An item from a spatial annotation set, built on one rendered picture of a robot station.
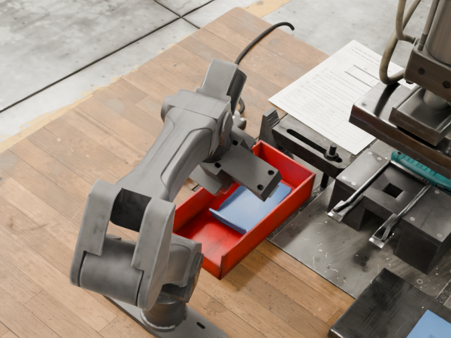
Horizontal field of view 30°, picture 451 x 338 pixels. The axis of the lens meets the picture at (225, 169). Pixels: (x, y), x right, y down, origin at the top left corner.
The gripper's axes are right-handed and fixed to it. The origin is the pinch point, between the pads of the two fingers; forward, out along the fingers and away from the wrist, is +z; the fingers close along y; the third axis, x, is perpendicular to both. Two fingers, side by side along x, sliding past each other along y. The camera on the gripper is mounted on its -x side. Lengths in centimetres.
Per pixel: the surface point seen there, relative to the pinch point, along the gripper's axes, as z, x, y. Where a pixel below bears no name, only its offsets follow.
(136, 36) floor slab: 154, 124, 47
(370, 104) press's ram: -2.4, -12.0, 20.6
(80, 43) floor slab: 145, 136, 31
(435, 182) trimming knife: 24.4, -22.7, 22.9
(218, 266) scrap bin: 2.4, -6.5, -12.6
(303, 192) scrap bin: 12.7, -7.4, 6.3
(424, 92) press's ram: -4.3, -18.3, 25.7
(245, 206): 12.0, -1.0, -1.3
